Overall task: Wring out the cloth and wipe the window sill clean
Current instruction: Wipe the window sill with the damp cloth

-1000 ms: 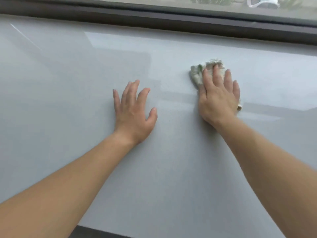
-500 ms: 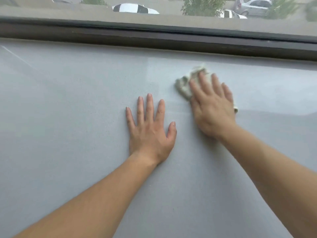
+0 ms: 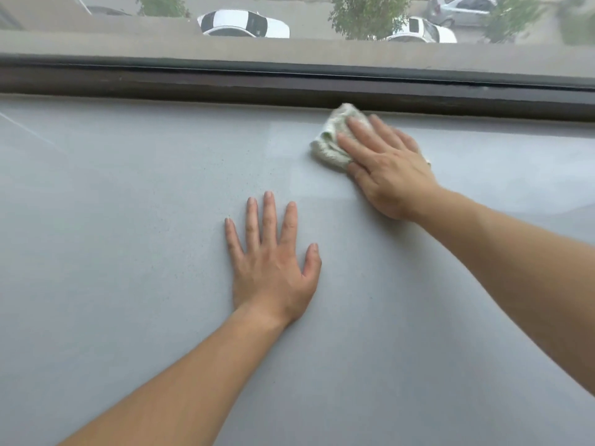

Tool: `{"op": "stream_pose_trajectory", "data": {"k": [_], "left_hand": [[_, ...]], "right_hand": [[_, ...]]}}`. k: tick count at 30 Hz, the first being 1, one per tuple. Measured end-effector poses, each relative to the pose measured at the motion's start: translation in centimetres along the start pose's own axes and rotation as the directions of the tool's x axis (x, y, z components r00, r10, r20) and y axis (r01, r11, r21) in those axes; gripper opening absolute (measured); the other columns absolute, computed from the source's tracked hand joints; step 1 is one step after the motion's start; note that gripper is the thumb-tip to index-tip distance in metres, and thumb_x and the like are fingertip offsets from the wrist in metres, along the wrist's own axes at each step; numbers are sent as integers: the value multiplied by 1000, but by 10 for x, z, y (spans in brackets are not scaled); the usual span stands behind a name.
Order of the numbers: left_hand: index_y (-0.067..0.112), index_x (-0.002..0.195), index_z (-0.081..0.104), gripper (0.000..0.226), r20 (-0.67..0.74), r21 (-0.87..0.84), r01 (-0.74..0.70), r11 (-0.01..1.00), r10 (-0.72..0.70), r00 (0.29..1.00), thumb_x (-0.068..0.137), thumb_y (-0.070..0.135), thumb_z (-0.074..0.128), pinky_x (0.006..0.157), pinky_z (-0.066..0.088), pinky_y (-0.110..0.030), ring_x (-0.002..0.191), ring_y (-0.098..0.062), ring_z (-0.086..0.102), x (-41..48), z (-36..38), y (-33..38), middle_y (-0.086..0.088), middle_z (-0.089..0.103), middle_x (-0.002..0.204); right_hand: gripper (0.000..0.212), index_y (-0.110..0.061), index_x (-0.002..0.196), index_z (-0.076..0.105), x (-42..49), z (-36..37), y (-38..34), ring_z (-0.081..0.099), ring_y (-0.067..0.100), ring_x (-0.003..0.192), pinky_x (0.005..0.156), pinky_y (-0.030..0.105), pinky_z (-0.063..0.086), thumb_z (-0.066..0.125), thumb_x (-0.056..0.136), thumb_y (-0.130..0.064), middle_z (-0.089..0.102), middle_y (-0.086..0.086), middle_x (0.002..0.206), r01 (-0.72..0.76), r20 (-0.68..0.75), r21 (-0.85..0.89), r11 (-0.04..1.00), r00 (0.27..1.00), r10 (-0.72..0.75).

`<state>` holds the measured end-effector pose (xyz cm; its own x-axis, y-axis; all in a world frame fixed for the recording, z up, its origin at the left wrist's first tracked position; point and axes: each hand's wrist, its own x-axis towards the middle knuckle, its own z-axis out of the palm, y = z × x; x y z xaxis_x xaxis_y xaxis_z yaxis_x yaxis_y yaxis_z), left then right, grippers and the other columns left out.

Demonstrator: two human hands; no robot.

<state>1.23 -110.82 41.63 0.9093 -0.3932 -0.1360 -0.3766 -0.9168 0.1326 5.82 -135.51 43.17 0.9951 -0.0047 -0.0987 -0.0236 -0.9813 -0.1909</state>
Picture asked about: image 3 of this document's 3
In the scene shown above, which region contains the silver car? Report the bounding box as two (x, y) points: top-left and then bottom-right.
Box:
(426, 0), (499, 28)

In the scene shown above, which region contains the person's left forearm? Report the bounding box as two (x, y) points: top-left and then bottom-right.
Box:
(58, 305), (291, 446)

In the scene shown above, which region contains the small white car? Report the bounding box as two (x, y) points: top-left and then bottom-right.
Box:
(383, 15), (459, 44)

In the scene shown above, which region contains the white cleaning cloth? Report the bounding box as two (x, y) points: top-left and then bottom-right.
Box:
(310, 102), (432, 172)

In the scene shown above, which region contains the person's right forearm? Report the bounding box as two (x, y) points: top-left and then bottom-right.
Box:
(411, 185), (595, 398)

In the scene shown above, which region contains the bushy green tree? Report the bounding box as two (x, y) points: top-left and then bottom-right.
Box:
(330, 0), (415, 41)

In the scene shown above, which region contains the blurred green tree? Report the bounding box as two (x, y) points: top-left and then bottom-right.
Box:
(557, 0), (595, 46)

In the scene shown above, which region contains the person's right hand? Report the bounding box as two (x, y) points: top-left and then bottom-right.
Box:
(335, 113), (443, 222)

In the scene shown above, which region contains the person's left hand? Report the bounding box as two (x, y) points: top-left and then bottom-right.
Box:
(224, 190), (322, 328)

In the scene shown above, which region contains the slender green tree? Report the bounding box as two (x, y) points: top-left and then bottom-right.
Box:
(483, 0), (547, 44)

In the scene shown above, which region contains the long white car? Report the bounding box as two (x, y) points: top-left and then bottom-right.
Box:
(196, 9), (291, 39)

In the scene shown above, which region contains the dark brown window frame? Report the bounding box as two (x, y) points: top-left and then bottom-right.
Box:
(0, 53), (595, 124)

